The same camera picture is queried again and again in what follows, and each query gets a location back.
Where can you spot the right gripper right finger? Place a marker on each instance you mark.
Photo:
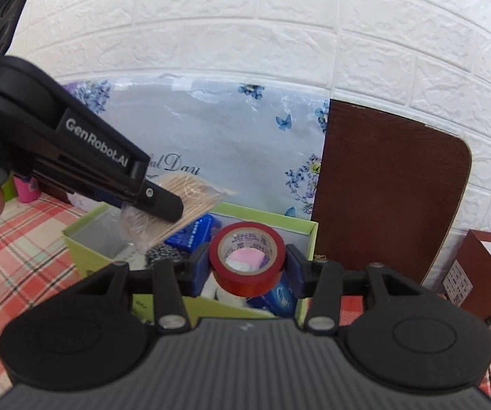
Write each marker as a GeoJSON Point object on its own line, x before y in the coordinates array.
{"type": "Point", "coordinates": [320, 282]}

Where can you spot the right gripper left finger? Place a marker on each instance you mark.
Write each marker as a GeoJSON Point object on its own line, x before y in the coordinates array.
{"type": "Point", "coordinates": [174, 281]}

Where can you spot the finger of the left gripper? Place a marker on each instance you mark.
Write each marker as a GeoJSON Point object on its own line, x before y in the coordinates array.
{"type": "Point", "coordinates": [159, 202]}

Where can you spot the toothpick pack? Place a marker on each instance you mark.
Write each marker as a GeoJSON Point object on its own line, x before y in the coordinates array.
{"type": "Point", "coordinates": [199, 196]}

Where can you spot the blue plastic box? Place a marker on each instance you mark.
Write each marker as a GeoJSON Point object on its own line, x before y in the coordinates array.
{"type": "Point", "coordinates": [202, 230]}

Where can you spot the red tape roll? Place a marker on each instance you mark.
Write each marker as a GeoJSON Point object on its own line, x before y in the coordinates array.
{"type": "Point", "coordinates": [247, 235]}

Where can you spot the white and pink glove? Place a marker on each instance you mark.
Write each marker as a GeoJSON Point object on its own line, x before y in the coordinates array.
{"type": "Point", "coordinates": [245, 260]}

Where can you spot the steel wool scrubber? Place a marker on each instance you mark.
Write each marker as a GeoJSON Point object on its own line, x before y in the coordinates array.
{"type": "Point", "coordinates": [162, 252]}

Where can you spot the blue packet under glove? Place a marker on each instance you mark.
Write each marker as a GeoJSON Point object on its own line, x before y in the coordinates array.
{"type": "Point", "coordinates": [280, 300]}

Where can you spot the pink thermos bottle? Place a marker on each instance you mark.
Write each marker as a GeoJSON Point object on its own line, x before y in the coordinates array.
{"type": "Point", "coordinates": [27, 189]}

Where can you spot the dark green tray box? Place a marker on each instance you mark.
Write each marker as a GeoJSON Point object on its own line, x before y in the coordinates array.
{"type": "Point", "coordinates": [8, 190]}

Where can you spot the dark brown wooden headboard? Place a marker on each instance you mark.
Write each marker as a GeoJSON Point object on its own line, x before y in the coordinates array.
{"type": "Point", "coordinates": [389, 190]}

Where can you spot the floral Beautiful Day pillow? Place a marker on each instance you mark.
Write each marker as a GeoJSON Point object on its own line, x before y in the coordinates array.
{"type": "Point", "coordinates": [262, 142]}

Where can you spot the plaid red bedsheet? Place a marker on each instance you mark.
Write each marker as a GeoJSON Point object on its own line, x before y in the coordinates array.
{"type": "Point", "coordinates": [34, 260]}

